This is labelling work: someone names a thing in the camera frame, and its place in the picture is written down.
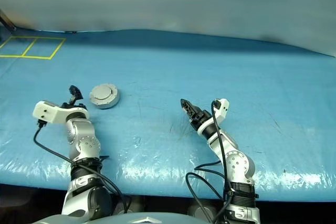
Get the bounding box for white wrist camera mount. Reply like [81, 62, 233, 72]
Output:
[32, 100, 89, 124]
[196, 98, 230, 135]

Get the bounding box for white backdrop sheet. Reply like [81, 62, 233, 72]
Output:
[0, 0, 336, 57]

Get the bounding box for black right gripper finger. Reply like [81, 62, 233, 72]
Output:
[180, 99, 198, 124]
[181, 99, 205, 119]

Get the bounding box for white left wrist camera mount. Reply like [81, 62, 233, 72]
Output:
[32, 100, 89, 124]

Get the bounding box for grey cylindrical housing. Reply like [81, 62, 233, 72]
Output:
[187, 202, 211, 220]

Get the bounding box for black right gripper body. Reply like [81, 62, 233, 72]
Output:
[188, 108, 211, 131]

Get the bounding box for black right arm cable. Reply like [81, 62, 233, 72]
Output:
[185, 99, 232, 224]

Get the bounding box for blue plastic table cover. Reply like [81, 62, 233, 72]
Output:
[0, 26, 336, 203]

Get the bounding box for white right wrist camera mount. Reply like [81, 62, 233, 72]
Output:
[196, 98, 230, 135]

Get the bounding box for silver motor housing copper windings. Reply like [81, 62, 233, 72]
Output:
[89, 87, 121, 110]

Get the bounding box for brown stand leg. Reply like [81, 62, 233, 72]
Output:
[0, 8, 17, 31]

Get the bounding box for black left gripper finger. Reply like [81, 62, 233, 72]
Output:
[68, 85, 85, 107]

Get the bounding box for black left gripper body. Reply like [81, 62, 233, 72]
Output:
[60, 100, 86, 112]

